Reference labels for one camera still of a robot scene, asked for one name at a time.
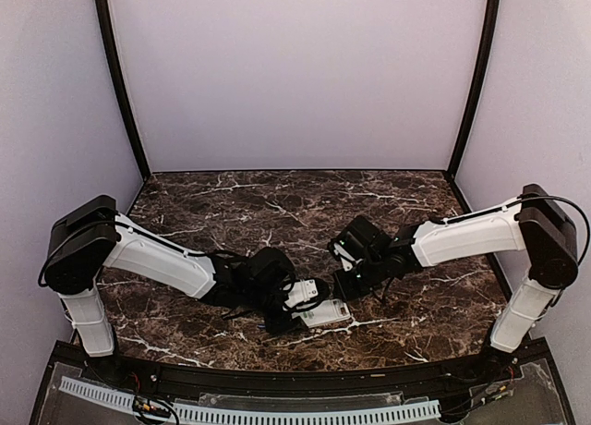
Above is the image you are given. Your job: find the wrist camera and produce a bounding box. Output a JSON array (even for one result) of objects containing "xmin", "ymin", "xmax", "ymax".
[
  {"xmin": 328, "ymin": 238, "xmax": 361, "ymax": 272},
  {"xmin": 282, "ymin": 279, "xmax": 330, "ymax": 309}
]

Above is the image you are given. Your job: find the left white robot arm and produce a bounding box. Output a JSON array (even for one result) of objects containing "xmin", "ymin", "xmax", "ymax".
[{"xmin": 38, "ymin": 195, "xmax": 318, "ymax": 384}]

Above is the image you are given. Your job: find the white remote control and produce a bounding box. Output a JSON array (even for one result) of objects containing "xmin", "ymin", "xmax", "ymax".
[{"xmin": 295, "ymin": 299, "xmax": 351, "ymax": 328}]

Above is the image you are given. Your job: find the black frame post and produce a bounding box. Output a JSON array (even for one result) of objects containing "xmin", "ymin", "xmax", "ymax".
[
  {"xmin": 447, "ymin": 0, "xmax": 501, "ymax": 180},
  {"xmin": 94, "ymin": 0, "xmax": 151, "ymax": 181}
]

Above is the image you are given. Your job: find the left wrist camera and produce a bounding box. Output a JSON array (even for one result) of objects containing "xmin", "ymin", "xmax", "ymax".
[{"xmin": 282, "ymin": 279, "xmax": 330, "ymax": 309}]

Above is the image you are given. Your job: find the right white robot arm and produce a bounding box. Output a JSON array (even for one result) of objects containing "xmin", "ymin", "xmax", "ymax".
[{"xmin": 328, "ymin": 184, "xmax": 589, "ymax": 383}]

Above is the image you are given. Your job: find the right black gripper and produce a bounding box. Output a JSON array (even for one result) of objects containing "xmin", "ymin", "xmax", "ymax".
[{"xmin": 332, "ymin": 254, "xmax": 387, "ymax": 302}]

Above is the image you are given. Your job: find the right black frame post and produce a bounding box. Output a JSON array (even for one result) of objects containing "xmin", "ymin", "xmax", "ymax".
[{"xmin": 447, "ymin": 0, "xmax": 501, "ymax": 180}]

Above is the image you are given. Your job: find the left black frame post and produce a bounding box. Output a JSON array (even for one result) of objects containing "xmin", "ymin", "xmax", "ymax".
[{"xmin": 94, "ymin": 0, "xmax": 151, "ymax": 181}]

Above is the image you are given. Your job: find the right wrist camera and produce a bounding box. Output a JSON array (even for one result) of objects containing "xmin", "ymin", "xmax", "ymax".
[{"xmin": 328, "ymin": 238, "xmax": 361, "ymax": 272}]

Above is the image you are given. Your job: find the black curved front rail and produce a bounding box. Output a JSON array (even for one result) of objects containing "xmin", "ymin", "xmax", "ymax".
[{"xmin": 84, "ymin": 356, "xmax": 522, "ymax": 398}]

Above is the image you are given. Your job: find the white slotted cable duct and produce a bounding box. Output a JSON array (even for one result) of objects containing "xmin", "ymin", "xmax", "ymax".
[{"xmin": 59, "ymin": 376, "xmax": 440, "ymax": 424}]

